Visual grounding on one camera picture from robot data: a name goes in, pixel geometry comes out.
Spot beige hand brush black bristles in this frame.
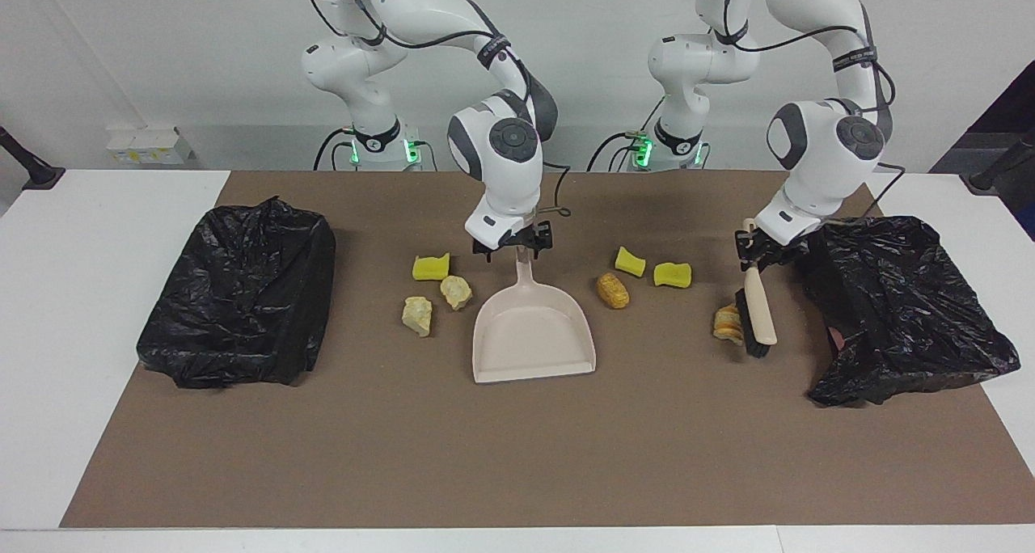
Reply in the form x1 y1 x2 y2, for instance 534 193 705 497
734 218 779 358

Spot black bag lined trash bin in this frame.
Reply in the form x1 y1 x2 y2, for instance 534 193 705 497
136 197 337 390
796 216 1021 408

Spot brown nugget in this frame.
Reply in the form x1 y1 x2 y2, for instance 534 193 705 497
596 272 631 310

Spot white wall socket box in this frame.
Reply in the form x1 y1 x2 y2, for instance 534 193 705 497
107 127 195 166

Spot striped croissant bread piece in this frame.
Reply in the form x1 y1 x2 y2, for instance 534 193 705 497
712 305 746 346

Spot brown paper table mat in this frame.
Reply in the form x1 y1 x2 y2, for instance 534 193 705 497
61 171 1035 530

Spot pale chip piece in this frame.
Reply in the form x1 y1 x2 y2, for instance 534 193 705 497
439 275 474 311
401 296 433 339

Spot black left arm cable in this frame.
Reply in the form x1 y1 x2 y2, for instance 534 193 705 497
720 0 906 226

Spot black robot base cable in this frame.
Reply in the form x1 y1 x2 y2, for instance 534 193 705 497
314 129 357 171
586 131 648 172

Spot beige plastic dustpan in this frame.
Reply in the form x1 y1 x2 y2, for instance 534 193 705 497
471 250 598 385

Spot black stand post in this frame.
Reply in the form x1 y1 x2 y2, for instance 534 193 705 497
0 126 65 190
969 129 1035 194

